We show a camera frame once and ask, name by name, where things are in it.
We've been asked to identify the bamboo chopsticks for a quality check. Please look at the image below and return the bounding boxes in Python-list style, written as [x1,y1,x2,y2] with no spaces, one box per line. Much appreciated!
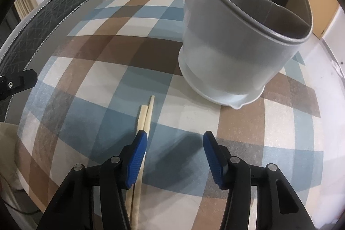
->
[125,95,156,220]

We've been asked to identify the black cable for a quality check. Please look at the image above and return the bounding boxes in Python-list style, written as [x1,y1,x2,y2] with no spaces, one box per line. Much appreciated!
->
[0,173,41,200]

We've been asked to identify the wooden door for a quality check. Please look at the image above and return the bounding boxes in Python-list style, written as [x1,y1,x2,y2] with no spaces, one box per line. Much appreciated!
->
[304,0,340,39]

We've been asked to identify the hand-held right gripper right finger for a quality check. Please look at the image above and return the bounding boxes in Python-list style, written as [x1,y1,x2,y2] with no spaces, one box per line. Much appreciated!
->
[203,131,314,230]

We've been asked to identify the beige curtain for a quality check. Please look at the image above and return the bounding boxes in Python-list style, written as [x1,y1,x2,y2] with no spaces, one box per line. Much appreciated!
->
[13,0,35,20]

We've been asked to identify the checked tablecloth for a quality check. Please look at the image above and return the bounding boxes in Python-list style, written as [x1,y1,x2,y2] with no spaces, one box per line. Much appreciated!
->
[16,0,324,230]

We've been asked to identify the dark grey quilted mattress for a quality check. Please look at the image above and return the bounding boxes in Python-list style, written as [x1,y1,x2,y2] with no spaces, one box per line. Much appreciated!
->
[0,0,95,117]

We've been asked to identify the single bamboo chopstick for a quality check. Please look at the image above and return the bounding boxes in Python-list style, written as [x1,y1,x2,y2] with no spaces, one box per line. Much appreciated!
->
[129,105,149,230]

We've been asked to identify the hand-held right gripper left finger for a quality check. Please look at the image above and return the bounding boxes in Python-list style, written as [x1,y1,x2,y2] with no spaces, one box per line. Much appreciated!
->
[36,130,148,230]

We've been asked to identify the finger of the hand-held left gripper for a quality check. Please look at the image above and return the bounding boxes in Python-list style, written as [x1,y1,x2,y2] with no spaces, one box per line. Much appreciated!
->
[0,69,38,101]

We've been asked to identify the grey white utensil holder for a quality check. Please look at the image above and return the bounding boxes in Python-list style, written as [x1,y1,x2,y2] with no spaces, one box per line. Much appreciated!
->
[178,0,314,110]

